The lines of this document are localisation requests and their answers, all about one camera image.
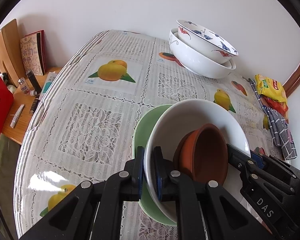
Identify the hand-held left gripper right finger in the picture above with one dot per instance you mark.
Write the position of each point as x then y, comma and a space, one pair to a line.
158, 181

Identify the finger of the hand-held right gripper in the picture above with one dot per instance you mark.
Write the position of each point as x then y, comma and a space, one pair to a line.
277, 166
240, 158

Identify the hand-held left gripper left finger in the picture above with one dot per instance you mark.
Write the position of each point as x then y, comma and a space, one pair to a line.
140, 180

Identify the brown clay bowl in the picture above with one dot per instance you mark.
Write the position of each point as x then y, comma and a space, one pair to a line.
177, 155
207, 152

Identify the green plate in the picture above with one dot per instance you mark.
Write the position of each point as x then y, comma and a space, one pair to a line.
140, 135

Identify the shallow white bowl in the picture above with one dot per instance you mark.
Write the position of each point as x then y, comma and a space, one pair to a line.
202, 112

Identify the grey checked cloth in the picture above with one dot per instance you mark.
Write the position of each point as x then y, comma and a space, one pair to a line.
282, 135

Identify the red chip packet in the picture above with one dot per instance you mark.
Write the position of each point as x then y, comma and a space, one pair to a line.
277, 106

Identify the yellow chip packet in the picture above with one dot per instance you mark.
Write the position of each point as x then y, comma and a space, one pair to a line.
271, 87

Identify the red pattern white bowl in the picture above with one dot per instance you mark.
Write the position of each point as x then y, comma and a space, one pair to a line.
231, 64

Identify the large plain white bowl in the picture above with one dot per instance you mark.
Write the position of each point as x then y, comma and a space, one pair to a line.
197, 62

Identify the crane pattern white bowl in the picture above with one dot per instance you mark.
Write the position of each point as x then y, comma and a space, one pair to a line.
205, 45

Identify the wooden side table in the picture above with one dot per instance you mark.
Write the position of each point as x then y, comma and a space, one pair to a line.
22, 130

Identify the black pen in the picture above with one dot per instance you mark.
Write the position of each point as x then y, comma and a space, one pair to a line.
35, 105

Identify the white teal box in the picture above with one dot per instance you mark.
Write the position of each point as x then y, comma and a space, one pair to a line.
50, 82

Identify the small white tube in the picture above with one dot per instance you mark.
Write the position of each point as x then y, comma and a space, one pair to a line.
17, 116

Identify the dark cylindrical bottle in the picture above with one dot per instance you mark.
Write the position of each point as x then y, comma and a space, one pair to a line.
34, 82

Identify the small glass bottle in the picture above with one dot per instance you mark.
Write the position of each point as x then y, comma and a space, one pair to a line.
23, 85

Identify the doodle cover booklet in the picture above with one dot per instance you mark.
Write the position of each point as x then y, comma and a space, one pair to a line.
32, 55

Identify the wooden cutting board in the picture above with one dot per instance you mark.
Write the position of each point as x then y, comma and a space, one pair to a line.
12, 50

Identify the brown wooden door frame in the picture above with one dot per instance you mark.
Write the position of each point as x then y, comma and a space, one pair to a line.
298, 75

